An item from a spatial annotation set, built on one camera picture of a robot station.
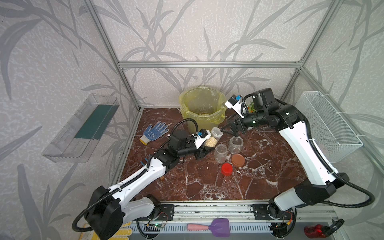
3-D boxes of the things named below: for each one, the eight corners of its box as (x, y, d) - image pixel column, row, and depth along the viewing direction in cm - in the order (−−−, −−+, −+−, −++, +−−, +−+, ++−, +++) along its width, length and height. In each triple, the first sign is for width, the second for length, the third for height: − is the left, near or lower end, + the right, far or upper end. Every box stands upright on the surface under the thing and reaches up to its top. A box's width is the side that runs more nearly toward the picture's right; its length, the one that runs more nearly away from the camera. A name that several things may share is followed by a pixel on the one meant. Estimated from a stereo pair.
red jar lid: (221, 175, 88) (222, 173, 86) (220, 164, 92) (221, 162, 90) (232, 175, 88) (233, 173, 86) (231, 164, 92) (232, 162, 90)
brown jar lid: (232, 166, 91) (233, 165, 90) (230, 155, 97) (231, 153, 95) (245, 166, 92) (245, 165, 90) (242, 155, 97) (243, 153, 95)
